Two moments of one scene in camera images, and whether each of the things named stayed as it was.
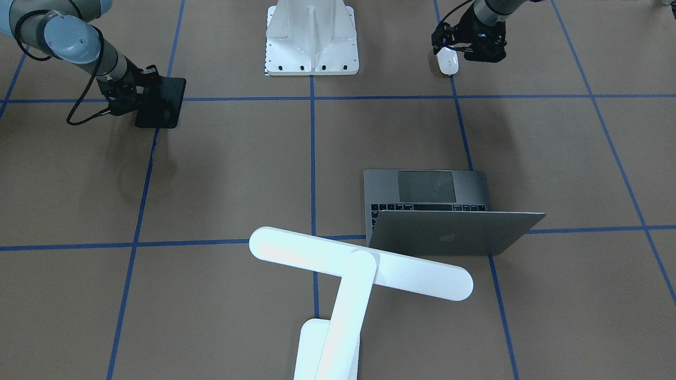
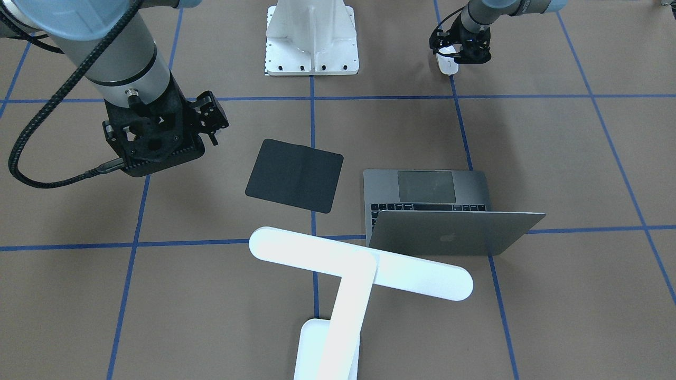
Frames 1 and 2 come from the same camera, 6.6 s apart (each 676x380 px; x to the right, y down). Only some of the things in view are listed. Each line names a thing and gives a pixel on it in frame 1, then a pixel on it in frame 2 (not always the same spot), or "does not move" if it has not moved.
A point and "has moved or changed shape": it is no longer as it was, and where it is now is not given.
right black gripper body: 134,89 -> 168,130
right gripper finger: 151,71 -> 212,113
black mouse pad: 162,110 has moved or changed shape
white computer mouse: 448,60 does not move
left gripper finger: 443,35 does not move
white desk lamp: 328,349 does not move
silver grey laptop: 437,212 does not move
